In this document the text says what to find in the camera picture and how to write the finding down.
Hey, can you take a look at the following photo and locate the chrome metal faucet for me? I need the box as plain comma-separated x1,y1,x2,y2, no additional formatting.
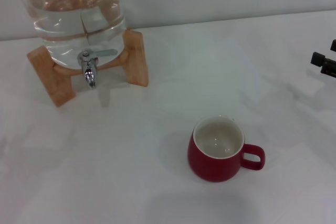
77,48,118,90

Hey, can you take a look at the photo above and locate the light wooden dispenser stand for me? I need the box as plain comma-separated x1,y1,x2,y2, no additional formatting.
26,28,149,108

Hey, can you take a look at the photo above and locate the red ceramic cup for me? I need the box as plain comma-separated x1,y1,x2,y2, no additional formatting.
187,115,266,183

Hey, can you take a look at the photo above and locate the clear glass water dispenser jar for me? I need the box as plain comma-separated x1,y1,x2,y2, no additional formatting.
22,0,127,69

